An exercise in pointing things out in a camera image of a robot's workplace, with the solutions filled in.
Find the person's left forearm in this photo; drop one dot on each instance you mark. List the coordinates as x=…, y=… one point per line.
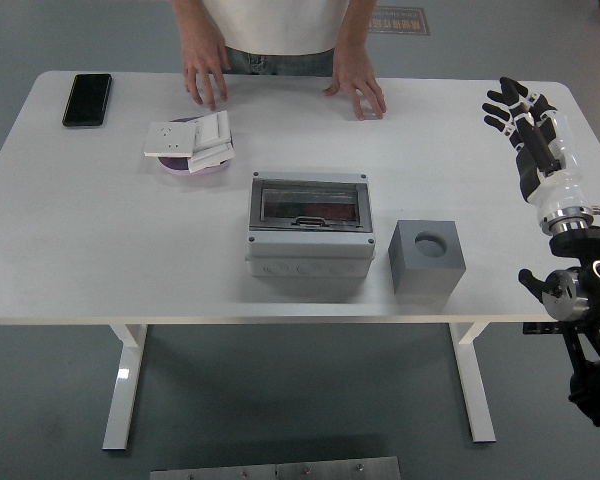
x=355, y=25

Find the grey plastic junction box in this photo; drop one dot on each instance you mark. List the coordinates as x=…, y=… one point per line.
x=310, y=262

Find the orange cylindrical battery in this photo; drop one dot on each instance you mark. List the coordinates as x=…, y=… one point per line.
x=330, y=210

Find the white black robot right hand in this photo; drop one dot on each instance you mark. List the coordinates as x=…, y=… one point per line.
x=555, y=170

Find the grey block with round hole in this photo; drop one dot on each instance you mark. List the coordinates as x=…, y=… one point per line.
x=420, y=270

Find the person's left hand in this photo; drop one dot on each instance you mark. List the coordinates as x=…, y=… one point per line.
x=357, y=80

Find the purple shallow bowl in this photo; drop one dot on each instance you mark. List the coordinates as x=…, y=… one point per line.
x=180, y=170

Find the white wall socket panel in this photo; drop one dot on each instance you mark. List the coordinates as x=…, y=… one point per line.
x=170, y=140

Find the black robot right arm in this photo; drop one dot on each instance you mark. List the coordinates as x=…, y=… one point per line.
x=585, y=280

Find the person's right hand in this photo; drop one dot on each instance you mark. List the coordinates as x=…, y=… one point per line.
x=205, y=65

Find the person's right forearm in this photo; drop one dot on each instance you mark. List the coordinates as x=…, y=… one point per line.
x=195, y=22

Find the transparent hinged box lid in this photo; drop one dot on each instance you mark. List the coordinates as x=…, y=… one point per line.
x=350, y=205

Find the grey box cover frame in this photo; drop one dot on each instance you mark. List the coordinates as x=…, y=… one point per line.
x=310, y=240

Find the white table leg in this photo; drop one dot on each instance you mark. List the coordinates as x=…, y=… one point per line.
x=475, y=390
x=122, y=390

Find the brown floor sign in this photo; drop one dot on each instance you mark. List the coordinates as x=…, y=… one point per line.
x=402, y=20

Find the black table control panel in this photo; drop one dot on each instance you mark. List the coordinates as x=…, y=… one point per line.
x=542, y=328

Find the person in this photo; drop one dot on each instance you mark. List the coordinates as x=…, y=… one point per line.
x=275, y=30

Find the white wall switch panel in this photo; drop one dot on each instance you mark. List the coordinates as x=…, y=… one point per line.
x=210, y=159
x=212, y=127

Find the black smartphone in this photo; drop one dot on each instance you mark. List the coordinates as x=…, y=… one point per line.
x=86, y=100

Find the grey metal plate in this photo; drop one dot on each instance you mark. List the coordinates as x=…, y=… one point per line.
x=275, y=470

